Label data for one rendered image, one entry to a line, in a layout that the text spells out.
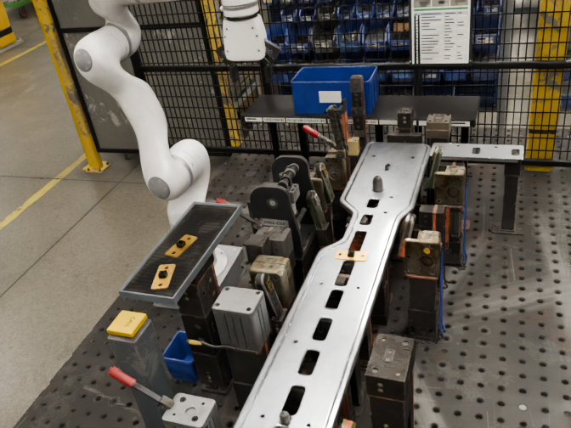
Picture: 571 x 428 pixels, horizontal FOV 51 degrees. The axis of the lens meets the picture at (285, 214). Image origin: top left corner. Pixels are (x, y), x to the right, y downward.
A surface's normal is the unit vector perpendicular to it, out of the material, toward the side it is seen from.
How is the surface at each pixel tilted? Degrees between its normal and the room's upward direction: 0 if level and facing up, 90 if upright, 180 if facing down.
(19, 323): 0
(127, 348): 90
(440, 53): 90
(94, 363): 0
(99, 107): 90
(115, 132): 91
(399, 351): 0
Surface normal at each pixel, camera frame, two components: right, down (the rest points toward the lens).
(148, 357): 0.94, 0.07
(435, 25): -0.33, 0.55
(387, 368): -0.13, -0.84
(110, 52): 0.87, -0.14
